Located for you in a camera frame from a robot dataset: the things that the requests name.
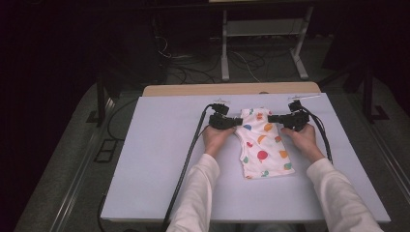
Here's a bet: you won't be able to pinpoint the person's left hand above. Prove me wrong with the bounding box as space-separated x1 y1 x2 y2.
202 125 238 158

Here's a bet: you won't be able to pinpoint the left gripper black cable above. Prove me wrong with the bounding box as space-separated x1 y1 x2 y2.
160 102 217 232

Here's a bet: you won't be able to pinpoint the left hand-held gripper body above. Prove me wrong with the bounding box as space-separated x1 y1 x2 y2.
207 98 238 131

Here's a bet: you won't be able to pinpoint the white metal stand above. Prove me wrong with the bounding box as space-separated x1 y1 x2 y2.
220 5 315 82

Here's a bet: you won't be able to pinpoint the person's right hand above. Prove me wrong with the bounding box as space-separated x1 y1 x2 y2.
279 123 325 164

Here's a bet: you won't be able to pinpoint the tangle of floor cables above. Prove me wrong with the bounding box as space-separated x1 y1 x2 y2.
154 34 263 85

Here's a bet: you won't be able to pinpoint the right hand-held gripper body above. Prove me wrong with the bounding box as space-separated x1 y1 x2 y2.
280 94 323 132

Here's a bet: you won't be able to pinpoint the white fruit print pants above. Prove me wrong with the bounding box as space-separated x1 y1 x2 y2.
234 107 296 180

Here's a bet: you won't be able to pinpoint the black floor cable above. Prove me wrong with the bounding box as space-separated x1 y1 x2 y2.
106 98 140 141

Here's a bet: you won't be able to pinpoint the black metal stand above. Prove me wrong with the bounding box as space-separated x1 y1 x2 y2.
86 72 118 128
322 59 392 124

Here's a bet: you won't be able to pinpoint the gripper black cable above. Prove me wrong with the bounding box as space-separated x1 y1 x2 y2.
299 105 334 164
160 102 217 232

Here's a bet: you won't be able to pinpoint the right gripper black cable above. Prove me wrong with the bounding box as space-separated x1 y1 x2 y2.
299 105 334 164

